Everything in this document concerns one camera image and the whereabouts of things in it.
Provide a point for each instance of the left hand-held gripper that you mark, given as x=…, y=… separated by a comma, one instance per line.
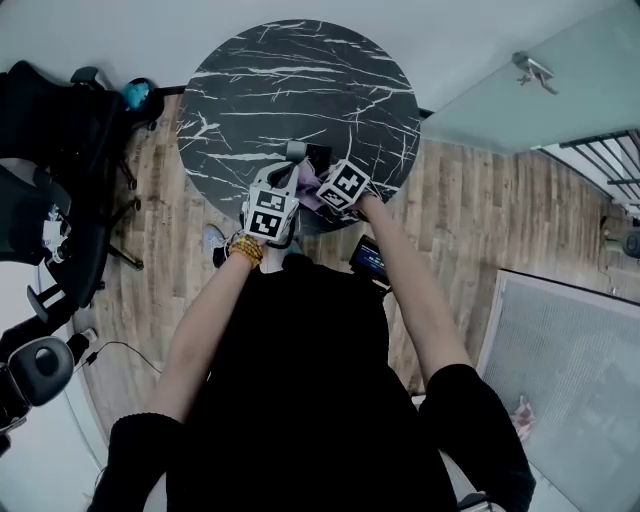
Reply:
x=270, y=216

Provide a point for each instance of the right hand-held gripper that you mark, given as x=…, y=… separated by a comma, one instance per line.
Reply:
x=345, y=187

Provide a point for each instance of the pink cloth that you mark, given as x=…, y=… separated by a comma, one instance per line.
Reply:
x=307, y=198

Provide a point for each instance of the person's left forearm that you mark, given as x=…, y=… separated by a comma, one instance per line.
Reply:
x=200, y=330

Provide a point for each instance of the person's right forearm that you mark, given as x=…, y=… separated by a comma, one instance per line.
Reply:
x=415, y=290

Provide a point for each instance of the person's grey shoe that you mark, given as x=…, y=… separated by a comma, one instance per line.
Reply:
x=214, y=239

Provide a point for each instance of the black device with screen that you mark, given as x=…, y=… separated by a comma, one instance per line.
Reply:
x=369, y=259

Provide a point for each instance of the person's black clothing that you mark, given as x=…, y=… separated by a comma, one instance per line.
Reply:
x=300, y=390

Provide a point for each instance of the teal plush toy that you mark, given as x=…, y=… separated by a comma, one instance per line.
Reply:
x=136, y=93

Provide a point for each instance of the frosted glass door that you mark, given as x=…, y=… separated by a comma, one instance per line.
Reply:
x=540, y=95

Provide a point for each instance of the white power adapter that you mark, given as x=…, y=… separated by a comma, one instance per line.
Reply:
x=89, y=334

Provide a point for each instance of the white handheld device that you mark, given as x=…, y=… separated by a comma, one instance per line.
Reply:
x=55, y=241

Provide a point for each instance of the black office chair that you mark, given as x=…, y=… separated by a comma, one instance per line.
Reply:
x=55, y=120
x=45, y=210

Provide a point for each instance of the black metal railing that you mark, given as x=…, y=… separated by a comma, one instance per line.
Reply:
x=607, y=160

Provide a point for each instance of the black and grey padded headrest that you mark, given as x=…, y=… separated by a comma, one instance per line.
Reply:
x=42, y=367

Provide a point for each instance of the white framed mesh panel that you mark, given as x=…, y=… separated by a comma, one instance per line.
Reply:
x=570, y=370

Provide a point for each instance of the crumpled pink rag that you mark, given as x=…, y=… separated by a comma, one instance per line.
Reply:
x=523, y=418

